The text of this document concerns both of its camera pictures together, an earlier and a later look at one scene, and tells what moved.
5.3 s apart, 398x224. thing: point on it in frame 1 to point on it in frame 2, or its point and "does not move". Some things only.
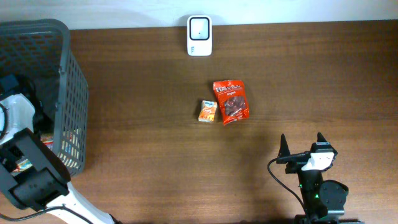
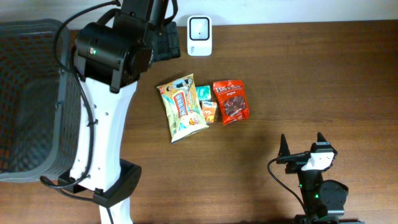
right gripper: (298, 158) does not move
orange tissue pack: (208, 111) does not move
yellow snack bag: (48, 139) to (183, 106)
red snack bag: (231, 94) does not move
